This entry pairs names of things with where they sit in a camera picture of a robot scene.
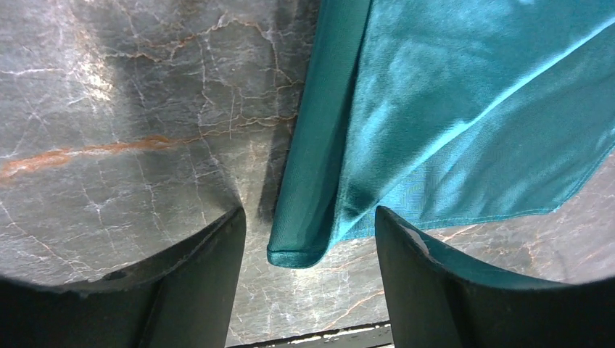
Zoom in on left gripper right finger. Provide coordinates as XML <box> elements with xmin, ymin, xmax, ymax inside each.
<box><xmin>375</xmin><ymin>206</ymin><xmax>614</xmax><ymax>347</ymax></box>

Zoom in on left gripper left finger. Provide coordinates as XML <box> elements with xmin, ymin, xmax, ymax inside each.
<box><xmin>1</xmin><ymin>207</ymin><xmax>247</xmax><ymax>347</ymax></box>

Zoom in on teal cloth napkin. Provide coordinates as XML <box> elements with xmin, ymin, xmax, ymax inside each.
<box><xmin>267</xmin><ymin>1</ymin><xmax>614</xmax><ymax>268</ymax></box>

